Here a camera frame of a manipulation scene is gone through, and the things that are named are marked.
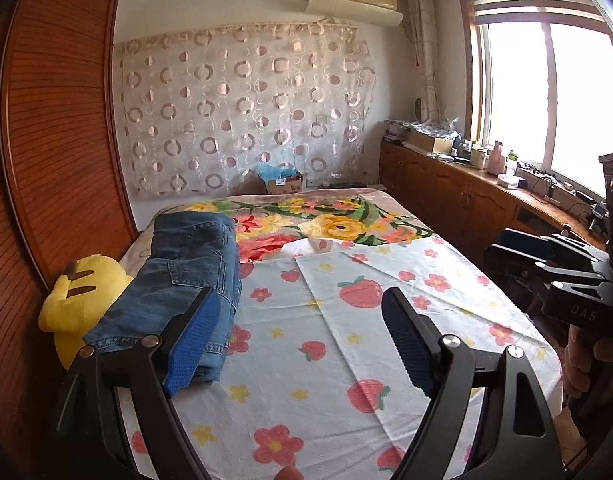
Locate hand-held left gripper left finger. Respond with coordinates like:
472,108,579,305
39,286,222,480

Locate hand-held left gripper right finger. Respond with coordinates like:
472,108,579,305
381,287,567,480

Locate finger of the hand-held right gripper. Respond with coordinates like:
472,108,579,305
501,228,610,273
484,244,606,306

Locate blue denim pants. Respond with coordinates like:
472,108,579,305
84,211,243,385

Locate person's right hand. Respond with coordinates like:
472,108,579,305
561,327,613,406

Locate pink bottle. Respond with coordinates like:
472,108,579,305
487,141,507,176

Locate wooden cabinet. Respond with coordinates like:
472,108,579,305
379,137,612,261

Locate yellow plush toy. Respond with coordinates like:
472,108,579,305
39,255,134,371

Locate flat cardboard box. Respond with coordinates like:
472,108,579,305
409,129,455,155

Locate floral blanket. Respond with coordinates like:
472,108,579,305
159,187,435,263

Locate cardboard box with label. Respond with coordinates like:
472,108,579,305
260,172,307,195

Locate patterned window curtain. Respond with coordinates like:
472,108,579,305
405,0,442,123

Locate wooden slatted wardrobe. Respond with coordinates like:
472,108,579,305
0,0,137,461

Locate white air conditioner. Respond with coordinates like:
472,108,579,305
306,0,405,27

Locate wooden frame window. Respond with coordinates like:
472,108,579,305
459,0,613,201

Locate circle pattern wall curtain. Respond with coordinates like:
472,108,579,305
114,22,377,196

